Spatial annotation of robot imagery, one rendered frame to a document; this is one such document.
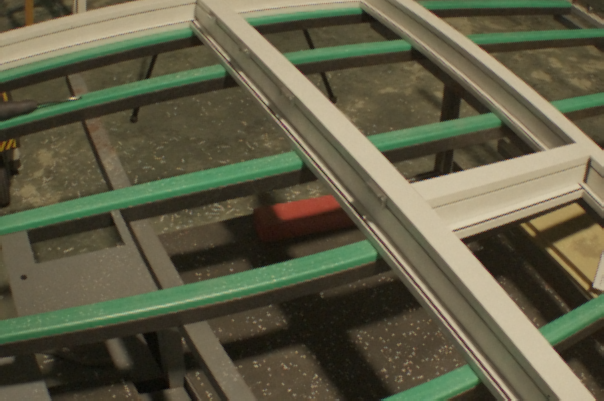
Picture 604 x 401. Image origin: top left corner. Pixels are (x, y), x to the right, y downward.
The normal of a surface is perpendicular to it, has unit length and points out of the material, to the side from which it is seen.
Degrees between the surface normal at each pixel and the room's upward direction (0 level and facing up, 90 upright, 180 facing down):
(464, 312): 90
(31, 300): 0
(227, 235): 0
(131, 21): 90
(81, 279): 0
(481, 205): 90
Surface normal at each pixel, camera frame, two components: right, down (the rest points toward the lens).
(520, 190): 0.40, 0.51
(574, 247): 0.04, -0.84
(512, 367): -0.91, 0.18
